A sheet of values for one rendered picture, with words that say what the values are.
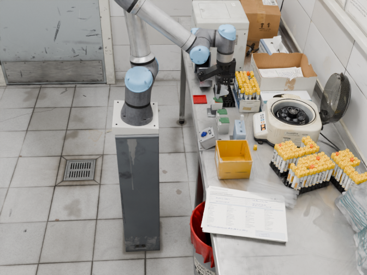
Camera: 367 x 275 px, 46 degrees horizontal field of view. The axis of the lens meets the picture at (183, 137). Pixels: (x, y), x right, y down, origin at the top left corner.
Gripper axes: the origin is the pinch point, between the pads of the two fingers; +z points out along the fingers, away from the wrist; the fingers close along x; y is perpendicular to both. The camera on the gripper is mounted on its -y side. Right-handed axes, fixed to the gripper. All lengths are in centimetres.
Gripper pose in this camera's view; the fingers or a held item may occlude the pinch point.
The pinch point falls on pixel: (215, 96)
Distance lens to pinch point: 204.6
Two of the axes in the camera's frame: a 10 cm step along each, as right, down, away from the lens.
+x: -0.4, -6.4, 7.6
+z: -0.3, 7.7, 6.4
